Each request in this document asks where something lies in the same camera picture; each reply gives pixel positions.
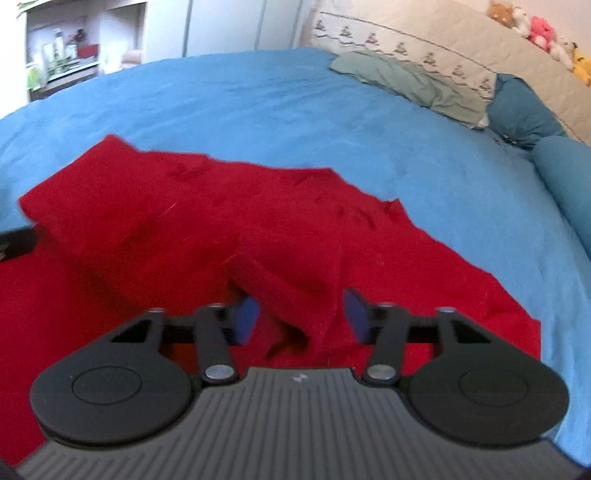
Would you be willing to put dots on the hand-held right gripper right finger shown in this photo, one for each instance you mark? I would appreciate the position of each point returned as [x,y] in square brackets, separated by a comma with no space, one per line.
[356,318]

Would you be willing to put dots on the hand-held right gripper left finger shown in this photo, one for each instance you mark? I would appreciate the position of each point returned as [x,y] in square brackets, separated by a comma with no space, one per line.
[246,318]

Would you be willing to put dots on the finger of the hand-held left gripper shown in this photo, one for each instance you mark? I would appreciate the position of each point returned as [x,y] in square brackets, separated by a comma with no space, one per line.
[16,243]

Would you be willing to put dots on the red garment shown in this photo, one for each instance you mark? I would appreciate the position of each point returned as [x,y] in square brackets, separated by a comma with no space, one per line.
[152,230]

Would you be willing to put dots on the white shelf unit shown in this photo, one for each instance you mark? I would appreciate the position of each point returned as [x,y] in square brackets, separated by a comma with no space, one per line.
[64,46]

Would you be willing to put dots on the red box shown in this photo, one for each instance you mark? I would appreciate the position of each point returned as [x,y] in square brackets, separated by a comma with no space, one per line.
[87,50]

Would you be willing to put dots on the grey-green pillow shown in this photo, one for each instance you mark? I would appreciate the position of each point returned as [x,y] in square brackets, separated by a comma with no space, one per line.
[411,83]

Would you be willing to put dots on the blue bolster pillow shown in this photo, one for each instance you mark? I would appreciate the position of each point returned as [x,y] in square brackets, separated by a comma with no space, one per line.
[568,180]

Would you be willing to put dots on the beige embroidered headboard cover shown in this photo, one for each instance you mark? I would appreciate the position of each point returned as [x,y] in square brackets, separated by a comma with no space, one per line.
[461,50]

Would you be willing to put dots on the white wardrobe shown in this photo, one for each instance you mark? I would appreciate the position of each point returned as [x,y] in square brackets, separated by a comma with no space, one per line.
[226,25]

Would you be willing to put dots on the brown plush toy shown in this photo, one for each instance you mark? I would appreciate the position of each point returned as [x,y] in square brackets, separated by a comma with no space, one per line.
[501,13]

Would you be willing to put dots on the pink plush toy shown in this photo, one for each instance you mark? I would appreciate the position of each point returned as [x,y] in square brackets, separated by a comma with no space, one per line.
[541,32]

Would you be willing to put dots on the white plush toy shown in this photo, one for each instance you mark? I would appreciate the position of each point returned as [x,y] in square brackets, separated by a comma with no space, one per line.
[522,21]

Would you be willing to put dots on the yellow plush toy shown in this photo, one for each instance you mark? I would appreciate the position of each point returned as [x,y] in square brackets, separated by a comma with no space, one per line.
[582,60]

